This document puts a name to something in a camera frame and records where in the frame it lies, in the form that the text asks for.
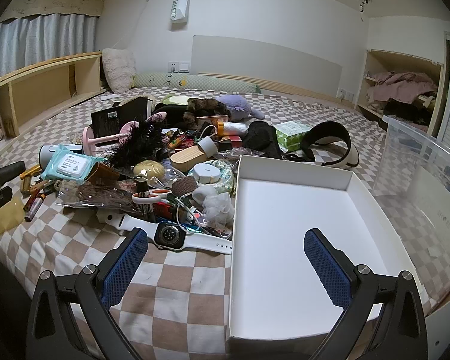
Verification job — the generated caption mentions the grey white speaker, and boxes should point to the grey white speaker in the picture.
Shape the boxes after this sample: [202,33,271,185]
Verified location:
[39,144,66,170]

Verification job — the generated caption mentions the wooden wall niche shelf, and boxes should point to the wooden wall niche shelf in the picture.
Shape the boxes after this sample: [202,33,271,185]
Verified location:
[355,49,446,136]

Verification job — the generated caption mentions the pink hand mirror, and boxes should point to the pink hand mirror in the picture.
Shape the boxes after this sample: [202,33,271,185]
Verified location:
[83,120,141,155]

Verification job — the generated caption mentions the pile of pink clothes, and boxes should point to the pile of pink clothes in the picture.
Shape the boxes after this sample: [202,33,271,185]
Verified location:
[367,71,440,106]

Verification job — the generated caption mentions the yellow sponge in clear bag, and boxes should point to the yellow sponge in clear bag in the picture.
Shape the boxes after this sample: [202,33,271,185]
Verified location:
[132,158,166,179]

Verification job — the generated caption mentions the clear plastic storage bin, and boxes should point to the clear plastic storage bin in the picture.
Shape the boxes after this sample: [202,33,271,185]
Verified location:
[371,114,450,308]

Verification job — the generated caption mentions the thick wooden block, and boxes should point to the thick wooden block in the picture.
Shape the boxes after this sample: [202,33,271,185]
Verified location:
[170,149,208,174]

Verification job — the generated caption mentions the black cardboard box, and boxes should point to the black cardboard box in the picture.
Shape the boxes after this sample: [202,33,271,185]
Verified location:
[91,97,153,138]

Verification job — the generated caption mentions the black feather duster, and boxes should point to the black feather duster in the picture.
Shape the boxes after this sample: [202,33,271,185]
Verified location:
[104,118,173,169]

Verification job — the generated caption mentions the white cardboard box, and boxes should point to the white cardboard box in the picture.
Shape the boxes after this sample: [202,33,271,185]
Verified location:
[225,154,422,349]

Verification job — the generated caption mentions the black white sun visor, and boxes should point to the black white sun visor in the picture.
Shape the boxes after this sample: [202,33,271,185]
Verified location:
[301,122,362,168]

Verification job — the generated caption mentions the black cylinder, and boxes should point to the black cylinder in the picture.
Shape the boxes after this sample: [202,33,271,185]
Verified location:
[0,160,26,187]

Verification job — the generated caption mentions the orange white bottle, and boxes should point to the orange white bottle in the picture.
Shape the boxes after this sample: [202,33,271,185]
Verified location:
[215,119,249,136]

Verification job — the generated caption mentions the black cloth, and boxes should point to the black cloth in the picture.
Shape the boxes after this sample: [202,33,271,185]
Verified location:
[243,120,284,159]

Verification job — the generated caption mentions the white tape roll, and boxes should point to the white tape roll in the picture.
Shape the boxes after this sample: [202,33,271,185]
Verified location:
[197,135,215,158]

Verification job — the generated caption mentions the white mesh bath pouf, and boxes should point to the white mesh bath pouf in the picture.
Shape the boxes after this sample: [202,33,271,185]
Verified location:
[202,191,235,230]

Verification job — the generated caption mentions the white hanging wall bag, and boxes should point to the white hanging wall bag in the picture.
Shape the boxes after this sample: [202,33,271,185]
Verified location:
[169,0,193,31]

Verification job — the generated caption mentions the white orange scissors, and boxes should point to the white orange scissors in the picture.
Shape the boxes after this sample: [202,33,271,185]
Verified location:
[131,189,173,205]

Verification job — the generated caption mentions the grey curtain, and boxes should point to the grey curtain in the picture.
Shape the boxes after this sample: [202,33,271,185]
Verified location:
[0,13,101,84]

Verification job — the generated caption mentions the purple plush toy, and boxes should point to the purple plush toy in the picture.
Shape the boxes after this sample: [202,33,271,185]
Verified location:
[214,94,265,121]

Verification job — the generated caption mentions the yellow paper sheet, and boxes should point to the yellow paper sheet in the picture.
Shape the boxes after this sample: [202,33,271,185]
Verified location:
[0,196,26,238]

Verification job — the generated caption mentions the checkered bed sheet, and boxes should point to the checkered bed sheet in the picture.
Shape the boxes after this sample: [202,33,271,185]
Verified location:
[0,86,450,360]

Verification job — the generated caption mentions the smartwatch with white strap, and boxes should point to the smartwatch with white strap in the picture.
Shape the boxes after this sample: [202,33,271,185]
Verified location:
[97,210,233,256]

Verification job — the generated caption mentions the wooden bedside shelf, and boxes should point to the wooden bedside shelf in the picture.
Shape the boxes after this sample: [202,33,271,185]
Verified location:
[0,52,104,140]

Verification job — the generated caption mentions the beige curtain valance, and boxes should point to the beige curtain valance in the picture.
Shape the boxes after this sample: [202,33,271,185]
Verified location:
[0,0,108,22]

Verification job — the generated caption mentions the clear bag of brown fibres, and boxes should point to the clear bag of brown fibres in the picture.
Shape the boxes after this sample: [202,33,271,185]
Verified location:
[55,179,144,215]

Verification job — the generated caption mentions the teal wet wipes pack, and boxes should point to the teal wet wipes pack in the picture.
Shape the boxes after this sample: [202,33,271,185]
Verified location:
[43,144,103,181]

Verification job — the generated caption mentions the green tissue pack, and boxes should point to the green tissue pack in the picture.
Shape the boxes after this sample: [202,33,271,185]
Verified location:
[275,120,313,149]

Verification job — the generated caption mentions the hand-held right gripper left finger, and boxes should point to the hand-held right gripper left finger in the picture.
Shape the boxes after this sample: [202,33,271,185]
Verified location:
[24,228,149,360]

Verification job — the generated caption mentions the white round device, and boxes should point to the white round device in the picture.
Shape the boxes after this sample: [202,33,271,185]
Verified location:
[193,162,223,185]

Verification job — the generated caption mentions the brown tape roll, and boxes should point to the brown tape roll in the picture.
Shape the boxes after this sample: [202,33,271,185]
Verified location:
[171,176,199,196]

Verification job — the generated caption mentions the brown plush toy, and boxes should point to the brown plush toy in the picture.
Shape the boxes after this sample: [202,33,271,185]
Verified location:
[183,97,232,125]

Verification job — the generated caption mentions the long green bolster pillow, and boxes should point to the long green bolster pillow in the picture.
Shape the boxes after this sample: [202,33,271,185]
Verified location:
[133,73,262,95]

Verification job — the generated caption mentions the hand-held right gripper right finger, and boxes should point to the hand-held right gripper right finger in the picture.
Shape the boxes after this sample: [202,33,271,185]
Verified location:
[304,228,428,360]

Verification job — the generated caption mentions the white fluffy pillow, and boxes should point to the white fluffy pillow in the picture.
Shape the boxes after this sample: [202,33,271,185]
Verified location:
[102,48,136,93]

